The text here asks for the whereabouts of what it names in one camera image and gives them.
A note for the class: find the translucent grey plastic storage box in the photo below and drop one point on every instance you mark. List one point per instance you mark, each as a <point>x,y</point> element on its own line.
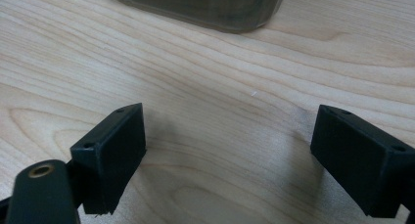
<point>202,7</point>

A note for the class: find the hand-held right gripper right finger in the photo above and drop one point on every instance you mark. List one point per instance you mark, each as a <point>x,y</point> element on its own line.
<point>362,162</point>

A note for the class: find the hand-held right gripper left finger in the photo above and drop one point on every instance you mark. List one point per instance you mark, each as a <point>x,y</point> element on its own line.
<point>107,158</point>

